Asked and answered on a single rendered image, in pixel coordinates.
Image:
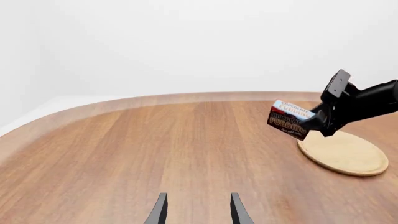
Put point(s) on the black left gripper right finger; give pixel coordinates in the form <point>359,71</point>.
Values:
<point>237,212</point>

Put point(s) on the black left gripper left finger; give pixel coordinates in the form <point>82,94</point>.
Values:
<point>160,212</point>

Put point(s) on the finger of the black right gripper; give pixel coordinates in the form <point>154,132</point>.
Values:
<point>315,122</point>

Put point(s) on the round tan plate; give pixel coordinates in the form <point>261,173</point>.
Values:
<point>345,156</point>

